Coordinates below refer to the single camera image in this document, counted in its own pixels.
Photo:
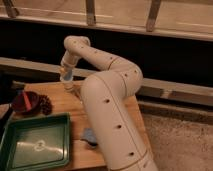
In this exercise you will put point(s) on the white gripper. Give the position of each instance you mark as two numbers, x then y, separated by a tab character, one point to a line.
65	67

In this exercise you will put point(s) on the white paper cup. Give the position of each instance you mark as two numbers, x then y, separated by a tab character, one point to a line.
69	86

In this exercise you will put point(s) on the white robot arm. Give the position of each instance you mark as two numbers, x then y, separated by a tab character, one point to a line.
102	95

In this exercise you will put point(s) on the dark grape bunch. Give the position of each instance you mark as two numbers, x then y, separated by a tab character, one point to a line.
45	104

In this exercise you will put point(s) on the dark red bowl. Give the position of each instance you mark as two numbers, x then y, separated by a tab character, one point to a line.
25	102

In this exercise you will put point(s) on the green plastic tray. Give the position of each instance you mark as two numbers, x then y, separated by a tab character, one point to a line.
36	144

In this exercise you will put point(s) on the wooden table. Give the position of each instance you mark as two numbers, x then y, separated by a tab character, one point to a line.
83	157

